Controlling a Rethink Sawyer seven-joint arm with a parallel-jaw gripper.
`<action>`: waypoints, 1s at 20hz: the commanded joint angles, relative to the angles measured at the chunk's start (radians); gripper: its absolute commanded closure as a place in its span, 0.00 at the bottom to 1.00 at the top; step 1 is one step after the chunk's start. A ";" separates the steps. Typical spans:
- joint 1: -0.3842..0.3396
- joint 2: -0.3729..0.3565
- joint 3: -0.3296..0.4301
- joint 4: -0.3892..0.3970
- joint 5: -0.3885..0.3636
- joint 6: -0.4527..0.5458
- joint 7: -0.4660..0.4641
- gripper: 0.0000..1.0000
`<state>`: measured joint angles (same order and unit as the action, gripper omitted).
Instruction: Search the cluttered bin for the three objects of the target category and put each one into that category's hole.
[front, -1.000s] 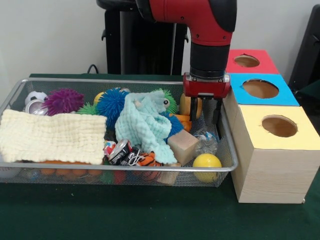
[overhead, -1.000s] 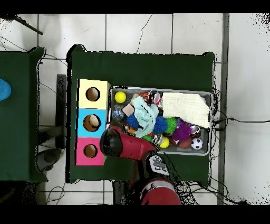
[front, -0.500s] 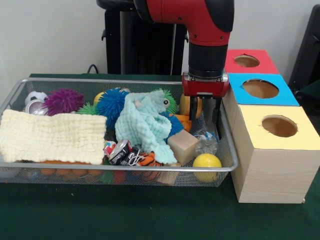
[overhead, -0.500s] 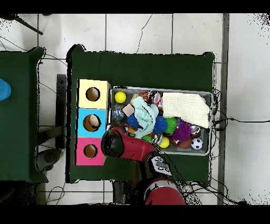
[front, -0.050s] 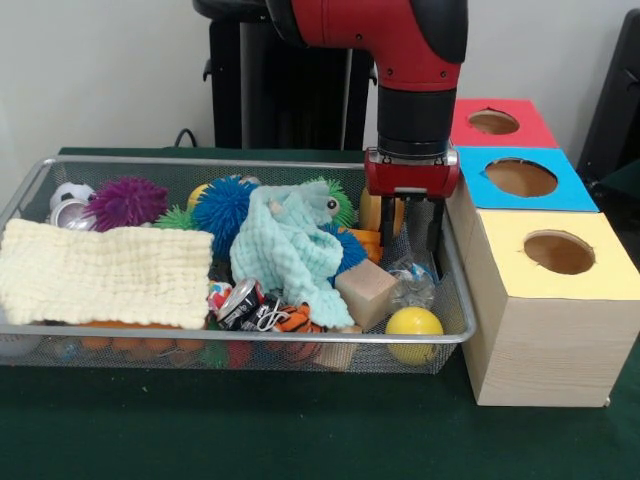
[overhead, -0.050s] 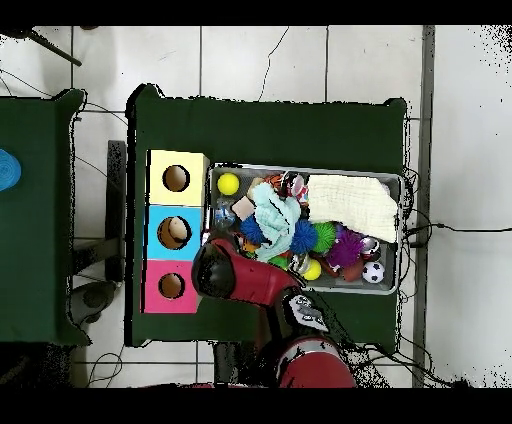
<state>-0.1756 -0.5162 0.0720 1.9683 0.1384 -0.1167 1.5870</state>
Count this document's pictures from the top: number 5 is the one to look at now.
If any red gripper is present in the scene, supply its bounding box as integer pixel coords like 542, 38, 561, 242
363, 147, 460, 251

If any mint knitted cloth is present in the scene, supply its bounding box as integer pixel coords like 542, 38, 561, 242
228, 180, 356, 329

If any silver mesh bin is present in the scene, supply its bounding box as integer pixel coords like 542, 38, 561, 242
0, 154, 476, 375

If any wooden box with three holes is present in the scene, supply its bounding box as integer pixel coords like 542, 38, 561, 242
443, 97, 640, 408

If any wooden yo-yo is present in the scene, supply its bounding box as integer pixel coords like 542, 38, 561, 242
357, 188, 406, 236

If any green spiky toy with eyes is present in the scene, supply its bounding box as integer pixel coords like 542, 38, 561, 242
312, 178, 357, 230

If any wooden cube block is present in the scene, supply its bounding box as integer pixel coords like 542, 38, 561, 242
333, 260, 401, 334

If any yellow smooth ball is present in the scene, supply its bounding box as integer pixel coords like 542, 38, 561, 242
384, 305, 445, 365

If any tiger plush toy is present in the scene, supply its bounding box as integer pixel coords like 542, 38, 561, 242
273, 302, 326, 335

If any crushed black can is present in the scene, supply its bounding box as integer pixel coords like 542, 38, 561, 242
215, 277, 281, 332

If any large blue spiky ball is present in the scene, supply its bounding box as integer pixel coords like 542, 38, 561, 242
192, 174, 261, 261

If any green covered side table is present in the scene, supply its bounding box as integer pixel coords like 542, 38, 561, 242
592, 160, 640, 204

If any dark green table cloth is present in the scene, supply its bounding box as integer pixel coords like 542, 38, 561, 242
0, 146, 640, 480

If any black stand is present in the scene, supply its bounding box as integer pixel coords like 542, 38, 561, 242
574, 8, 640, 174

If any purple spiky ball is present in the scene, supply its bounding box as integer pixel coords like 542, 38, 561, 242
85, 175, 171, 232

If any cream knitted cloth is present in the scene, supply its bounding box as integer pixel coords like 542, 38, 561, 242
0, 217, 215, 331

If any small soccer ball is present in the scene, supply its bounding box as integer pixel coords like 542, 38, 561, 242
48, 182, 96, 211

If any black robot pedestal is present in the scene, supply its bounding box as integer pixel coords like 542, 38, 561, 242
192, 0, 379, 151

